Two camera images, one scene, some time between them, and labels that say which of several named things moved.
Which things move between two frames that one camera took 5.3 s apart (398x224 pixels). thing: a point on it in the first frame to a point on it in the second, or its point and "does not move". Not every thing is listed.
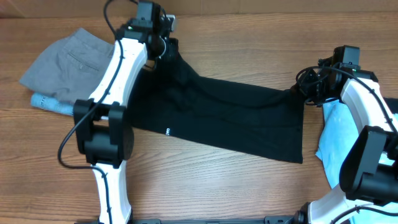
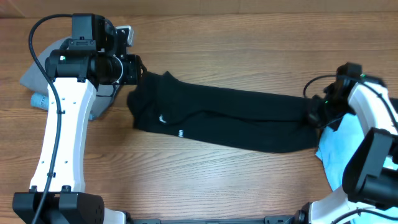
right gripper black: x=306 y=86 to x=314 y=113
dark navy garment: x=392 y=103 does not move
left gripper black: x=171 y=56 to x=134 y=76
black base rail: x=286 y=219 does not move
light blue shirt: x=340 y=130 does not move
